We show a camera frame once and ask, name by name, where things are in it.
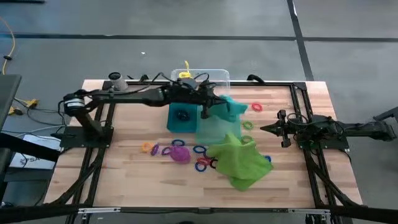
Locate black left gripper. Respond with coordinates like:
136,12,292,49
186,83,227,119

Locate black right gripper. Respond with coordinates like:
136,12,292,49
260,110,312,148

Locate teal towel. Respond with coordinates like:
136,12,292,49
208,95,249,124

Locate yellow sports bottle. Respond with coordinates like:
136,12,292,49
178,60,193,80

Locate green towel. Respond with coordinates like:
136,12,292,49
205,132,274,192

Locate magenta sports bottle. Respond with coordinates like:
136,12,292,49
169,145,192,165

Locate clear plastic bin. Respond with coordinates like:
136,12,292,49
170,68,231,96

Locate light teal translucent bin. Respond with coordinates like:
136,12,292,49
195,105,243,146

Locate dark teal plastic bin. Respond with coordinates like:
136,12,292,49
166,102,201,134

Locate grey canister white label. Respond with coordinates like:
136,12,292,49
108,72,129,91

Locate black floor leg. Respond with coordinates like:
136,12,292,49
372,106,398,123

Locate white labelled box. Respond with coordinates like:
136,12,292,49
9,134,60,170

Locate black slanted bar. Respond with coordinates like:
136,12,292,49
0,133,62,162

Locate black crossbeam silver brackets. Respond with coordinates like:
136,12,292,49
0,203,398,224

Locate black desk corner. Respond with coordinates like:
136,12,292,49
0,73,22,128

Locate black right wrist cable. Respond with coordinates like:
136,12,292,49
286,112,308,125

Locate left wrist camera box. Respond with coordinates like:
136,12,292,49
181,77,200,91

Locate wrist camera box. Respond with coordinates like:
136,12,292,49
310,114,335,131
181,77,200,91

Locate black metal table frame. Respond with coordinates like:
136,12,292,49
43,79,364,215

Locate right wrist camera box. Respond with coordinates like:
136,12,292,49
310,114,335,131

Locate yellow floor cable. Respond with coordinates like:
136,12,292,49
0,17,16,75

